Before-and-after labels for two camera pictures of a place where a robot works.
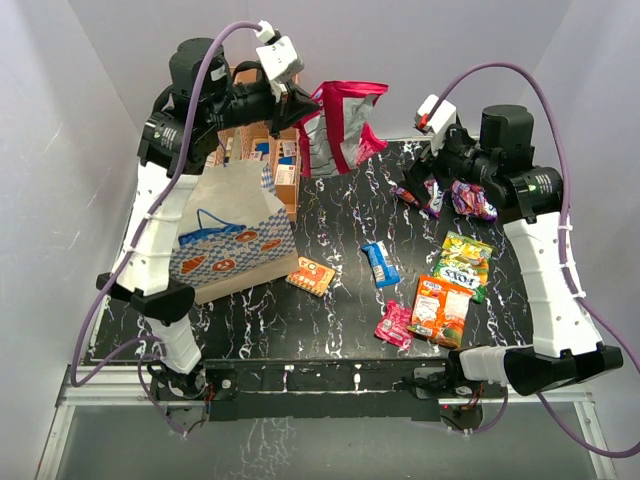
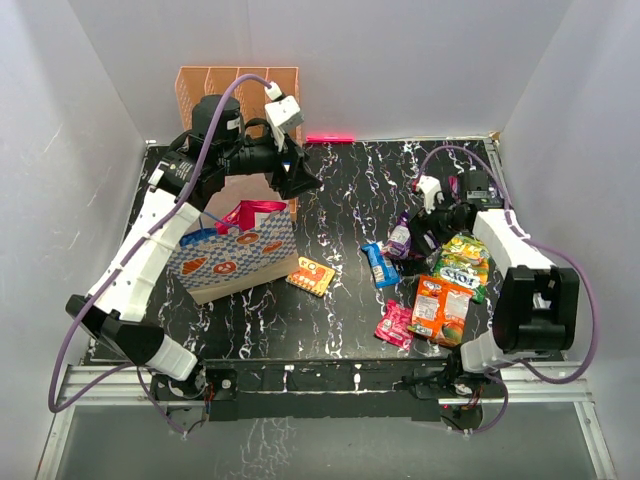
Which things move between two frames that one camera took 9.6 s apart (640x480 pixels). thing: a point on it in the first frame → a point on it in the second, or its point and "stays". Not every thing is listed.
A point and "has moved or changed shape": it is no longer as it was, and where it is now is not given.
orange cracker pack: x=312 y=276 stays
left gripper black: x=295 y=103 → x=297 y=178
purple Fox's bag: x=436 y=197 has moved or changed shape
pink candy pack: x=395 y=325 stays
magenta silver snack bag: x=335 y=137 → x=243 y=216
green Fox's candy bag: x=464 y=262 stays
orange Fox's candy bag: x=439 y=311 stays
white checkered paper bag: x=233 y=234 stays
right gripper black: x=415 y=177 → x=419 y=225
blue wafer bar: x=384 y=272 stays
